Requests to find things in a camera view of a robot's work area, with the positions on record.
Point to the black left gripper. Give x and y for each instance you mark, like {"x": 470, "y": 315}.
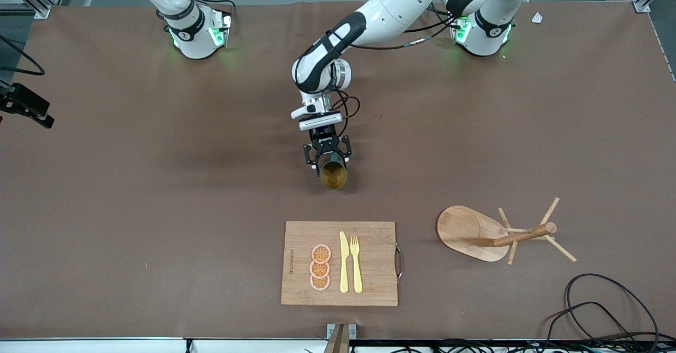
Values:
{"x": 324, "y": 139}

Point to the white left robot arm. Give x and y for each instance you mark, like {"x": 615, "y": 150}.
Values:
{"x": 391, "y": 9}

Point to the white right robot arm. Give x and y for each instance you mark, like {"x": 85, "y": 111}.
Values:
{"x": 193, "y": 36}

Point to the orange slice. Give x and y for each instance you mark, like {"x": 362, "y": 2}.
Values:
{"x": 321, "y": 253}

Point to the bamboo cutting board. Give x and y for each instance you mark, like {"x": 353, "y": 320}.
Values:
{"x": 375, "y": 258}

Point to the yellow plastic knife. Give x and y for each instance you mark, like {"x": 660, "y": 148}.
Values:
{"x": 344, "y": 268}

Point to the yellow plastic fork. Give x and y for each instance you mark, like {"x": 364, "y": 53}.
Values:
{"x": 357, "y": 273}

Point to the table cover sheet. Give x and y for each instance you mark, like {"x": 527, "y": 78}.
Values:
{"x": 158, "y": 131}

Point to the wooden mug tree stand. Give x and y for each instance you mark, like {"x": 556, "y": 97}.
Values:
{"x": 459, "y": 231}

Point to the white paper scrap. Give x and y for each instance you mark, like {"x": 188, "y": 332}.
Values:
{"x": 537, "y": 18}

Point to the metal bracket with brown post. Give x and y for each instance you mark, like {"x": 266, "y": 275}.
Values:
{"x": 331, "y": 332}

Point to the white table edge rail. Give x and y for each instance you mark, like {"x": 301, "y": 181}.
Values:
{"x": 105, "y": 346}

